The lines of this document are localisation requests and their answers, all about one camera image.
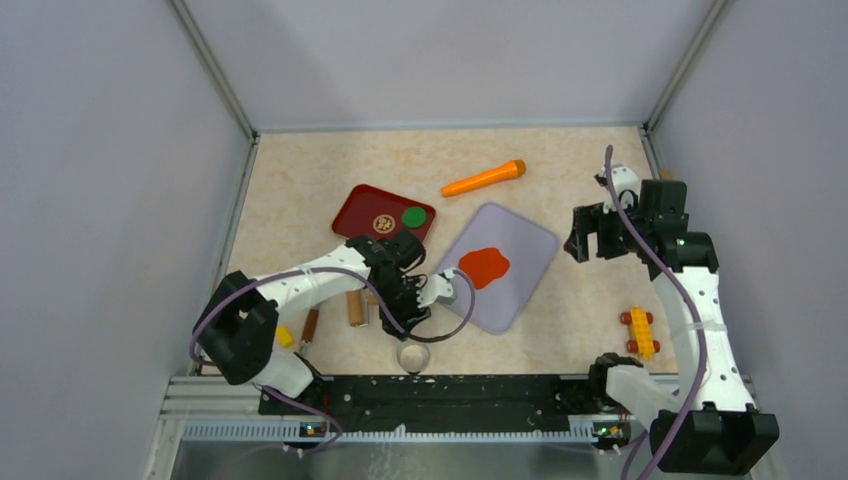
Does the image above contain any lavender plastic cutting board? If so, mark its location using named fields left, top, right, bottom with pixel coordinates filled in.
left=435, top=202, right=560, bottom=335

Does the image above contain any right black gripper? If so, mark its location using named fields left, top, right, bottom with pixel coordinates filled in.
left=565, top=194, right=650, bottom=262

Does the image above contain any orange plastic rolling pin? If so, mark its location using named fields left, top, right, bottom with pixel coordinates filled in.
left=440, top=159, right=527, bottom=197

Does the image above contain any dark red lacquer tray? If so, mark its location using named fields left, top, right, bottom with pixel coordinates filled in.
left=331, top=184, right=436, bottom=242

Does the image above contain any wooden double-ended dough roller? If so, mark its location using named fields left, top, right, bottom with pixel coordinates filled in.
left=345, top=289, right=379, bottom=328

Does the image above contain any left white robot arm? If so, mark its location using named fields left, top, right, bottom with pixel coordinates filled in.
left=190, top=230, right=455, bottom=414

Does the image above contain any metal scraper wooden handle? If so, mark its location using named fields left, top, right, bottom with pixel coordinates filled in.
left=299, top=306, right=320, bottom=356

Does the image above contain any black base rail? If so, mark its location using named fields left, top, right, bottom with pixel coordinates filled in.
left=297, top=374, right=635, bottom=434

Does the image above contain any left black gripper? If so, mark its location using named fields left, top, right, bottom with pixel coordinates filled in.
left=371, top=275, right=431, bottom=342

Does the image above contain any yellow toy car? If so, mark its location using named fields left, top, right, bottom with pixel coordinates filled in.
left=619, top=306, right=661, bottom=360

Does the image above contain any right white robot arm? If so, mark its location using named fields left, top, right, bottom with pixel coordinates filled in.
left=564, top=175, right=780, bottom=479

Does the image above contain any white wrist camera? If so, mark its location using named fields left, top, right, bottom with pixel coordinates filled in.
left=594, top=164, right=641, bottom=214
left=418, top=268, right=457, bottom=307

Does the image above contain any green dough disc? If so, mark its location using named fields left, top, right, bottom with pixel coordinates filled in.
left=401, top=206, right=428, bottom=229

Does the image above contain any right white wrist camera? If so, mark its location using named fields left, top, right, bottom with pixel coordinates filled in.
left=594, top=164, right=641, bottom=214

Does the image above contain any orange-red dough lump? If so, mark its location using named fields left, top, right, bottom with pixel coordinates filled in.
left=458, top=247, right=511, bottom=290

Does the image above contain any small yellow block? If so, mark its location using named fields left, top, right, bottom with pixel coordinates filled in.
left=275, top=325, right=297, bottom=349

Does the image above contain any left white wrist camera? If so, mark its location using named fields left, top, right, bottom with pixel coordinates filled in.
left=418, top=268, right=457, bottom=307

